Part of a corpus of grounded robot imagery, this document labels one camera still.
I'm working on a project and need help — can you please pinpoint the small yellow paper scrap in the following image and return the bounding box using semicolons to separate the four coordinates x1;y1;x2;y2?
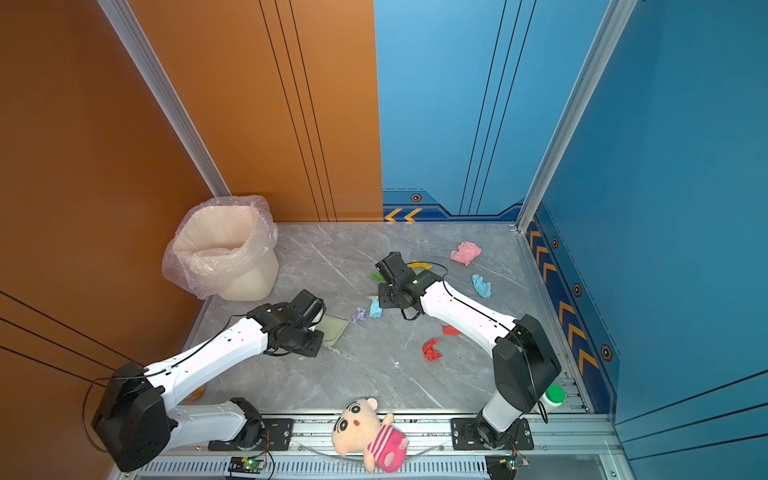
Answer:
408;262;432;270

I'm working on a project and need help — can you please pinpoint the green dustpan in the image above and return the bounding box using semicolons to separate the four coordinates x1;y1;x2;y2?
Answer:
314;315;350;347

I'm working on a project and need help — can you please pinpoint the red paper scrap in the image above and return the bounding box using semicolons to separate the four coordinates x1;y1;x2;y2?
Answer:
442;325;461;336
422;338;442;362

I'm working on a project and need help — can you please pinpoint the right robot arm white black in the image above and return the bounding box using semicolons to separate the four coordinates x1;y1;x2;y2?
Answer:
376;252;562;450

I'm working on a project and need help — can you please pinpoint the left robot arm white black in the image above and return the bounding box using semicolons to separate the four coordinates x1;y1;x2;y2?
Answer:
91;290;326;472

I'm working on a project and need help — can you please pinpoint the light blue paper scrap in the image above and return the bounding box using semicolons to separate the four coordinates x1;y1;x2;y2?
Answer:
369;298;383;318

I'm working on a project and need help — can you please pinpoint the purple paper scrap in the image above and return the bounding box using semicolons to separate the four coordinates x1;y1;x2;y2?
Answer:
351;307;367;324

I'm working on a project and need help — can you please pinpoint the red paper scrap crumpled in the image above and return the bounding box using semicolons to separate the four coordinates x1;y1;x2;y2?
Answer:
422;338;442;362

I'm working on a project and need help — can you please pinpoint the pink paper scrap far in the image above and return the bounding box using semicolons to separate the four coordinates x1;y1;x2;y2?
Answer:
449;241;482;266

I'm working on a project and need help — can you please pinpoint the teal paper scrap right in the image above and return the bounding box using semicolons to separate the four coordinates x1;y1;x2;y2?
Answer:
472;274;492;298

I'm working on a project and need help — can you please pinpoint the cream trash bin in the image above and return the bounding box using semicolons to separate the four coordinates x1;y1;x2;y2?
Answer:
172;205;281;302

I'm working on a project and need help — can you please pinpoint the clear plastic bin liner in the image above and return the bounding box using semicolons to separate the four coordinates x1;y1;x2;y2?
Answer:
161;195;279;300

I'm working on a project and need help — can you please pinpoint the plush doll pink shirt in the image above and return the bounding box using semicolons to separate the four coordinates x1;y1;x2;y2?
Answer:
331;398;409;473

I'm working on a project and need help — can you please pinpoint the left green circuit board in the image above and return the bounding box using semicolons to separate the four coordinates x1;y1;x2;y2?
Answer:
227;456;269;478

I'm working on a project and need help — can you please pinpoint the green circuit board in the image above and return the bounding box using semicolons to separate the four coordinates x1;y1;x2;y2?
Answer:
227;456;269;478
485;456;530;480

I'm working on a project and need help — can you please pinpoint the white bottle green cap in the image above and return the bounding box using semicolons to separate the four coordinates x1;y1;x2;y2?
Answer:
540;384;567;411

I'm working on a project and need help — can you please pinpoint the right green circuit board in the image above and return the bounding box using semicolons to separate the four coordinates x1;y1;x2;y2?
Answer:
485;456;530;480

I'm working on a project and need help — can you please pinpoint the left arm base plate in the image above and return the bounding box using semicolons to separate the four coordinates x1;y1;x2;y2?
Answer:
208;418;294;452

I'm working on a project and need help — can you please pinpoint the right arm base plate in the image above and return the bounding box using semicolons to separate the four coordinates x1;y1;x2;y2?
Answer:
450;416;535;451

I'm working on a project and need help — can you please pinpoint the aluminium front rail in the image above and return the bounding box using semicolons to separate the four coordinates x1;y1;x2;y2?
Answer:
110;401;634;479

